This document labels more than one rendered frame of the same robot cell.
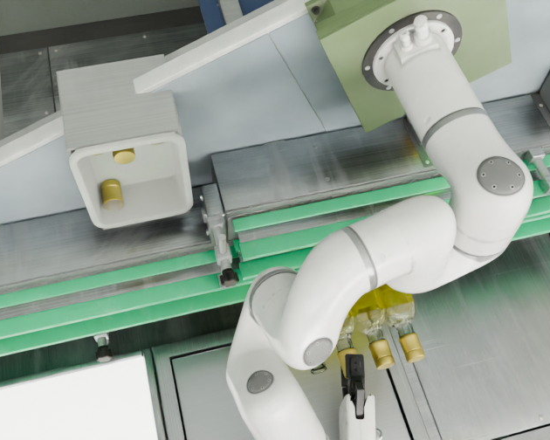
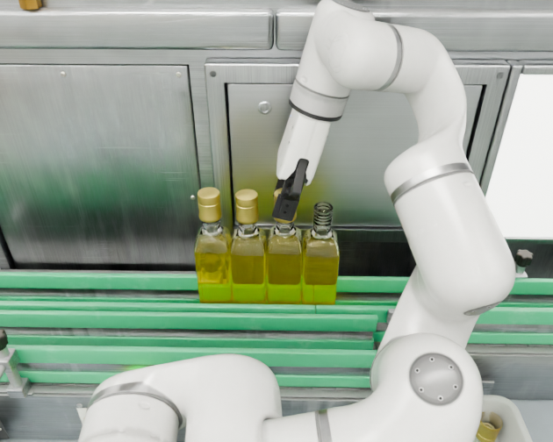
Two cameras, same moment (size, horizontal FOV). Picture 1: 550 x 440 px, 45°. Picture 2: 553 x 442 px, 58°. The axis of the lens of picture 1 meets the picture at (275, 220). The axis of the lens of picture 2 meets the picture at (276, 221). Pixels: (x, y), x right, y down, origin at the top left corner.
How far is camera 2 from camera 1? 0.56 m
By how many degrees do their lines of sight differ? 10
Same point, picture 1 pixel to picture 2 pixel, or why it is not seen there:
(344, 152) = not seen: hidden behind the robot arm
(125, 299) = (499, 318)
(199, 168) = not seen: hidden behind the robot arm
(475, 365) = (127, 145)
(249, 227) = (364, 378)
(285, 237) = (330, 364)
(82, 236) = (515, 380)
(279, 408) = (480, 283)
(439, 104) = not seen: outside the picture
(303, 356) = (463, 382)
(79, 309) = (548, 319)
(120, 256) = (488, 358)
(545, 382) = (49, 109)
